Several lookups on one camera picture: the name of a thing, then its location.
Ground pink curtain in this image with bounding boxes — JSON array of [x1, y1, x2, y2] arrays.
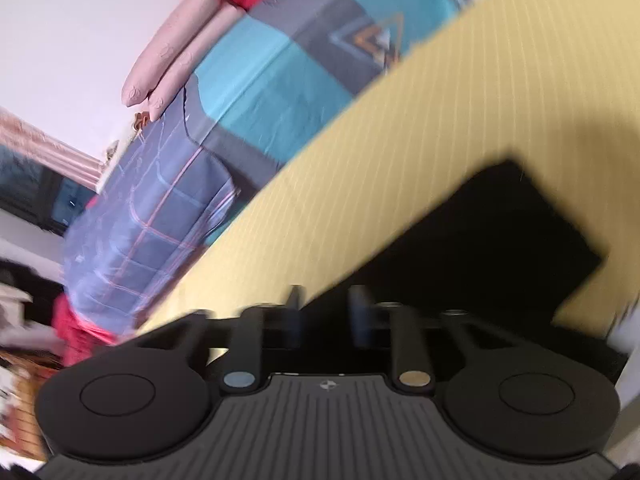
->
[[0, 108, 102, 191]]

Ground upper pink pillow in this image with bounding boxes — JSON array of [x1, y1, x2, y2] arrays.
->
[[122, 0, 222, 107]]

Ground teal and grey bedsheet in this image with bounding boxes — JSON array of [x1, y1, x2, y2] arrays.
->
[[182, 0, 469, 242]]

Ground red cloth pile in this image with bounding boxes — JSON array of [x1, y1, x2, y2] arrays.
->
[[52, 292, 117, 367]]

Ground pink pillow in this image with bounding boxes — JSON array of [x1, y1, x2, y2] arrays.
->
[[148, 2, 245, 122], [122, 0, 222, 107]]

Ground black pants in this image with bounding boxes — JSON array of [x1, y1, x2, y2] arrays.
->
[[304, 158, 605, 330]]

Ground dark framed window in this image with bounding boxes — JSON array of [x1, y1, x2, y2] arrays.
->
[[0, 146, 96, 235]]

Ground blue plaid folded quilt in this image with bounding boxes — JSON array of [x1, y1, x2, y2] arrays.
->
[[63, 84, 236, 336]]

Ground lower pink pillow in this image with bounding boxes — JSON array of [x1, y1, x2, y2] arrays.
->
[[148, 2, 245, 122]]

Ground yellow patterned bed cover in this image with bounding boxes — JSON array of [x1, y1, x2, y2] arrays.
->
[[146, 0, 639, 333]]

